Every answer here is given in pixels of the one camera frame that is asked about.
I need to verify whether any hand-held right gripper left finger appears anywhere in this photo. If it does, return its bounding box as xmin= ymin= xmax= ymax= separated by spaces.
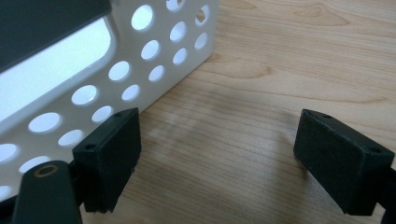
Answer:
xmin=71 ymin=106 xmax=143 ymax=215

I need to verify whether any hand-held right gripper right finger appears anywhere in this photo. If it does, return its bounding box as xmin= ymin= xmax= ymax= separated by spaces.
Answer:
xmin=292 ymin=108 xmax=396 ymax=217

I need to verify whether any white perforated plastic basket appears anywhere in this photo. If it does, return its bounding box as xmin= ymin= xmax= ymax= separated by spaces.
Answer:
xmin=0 ymin=0 xmax=219 ymax=203

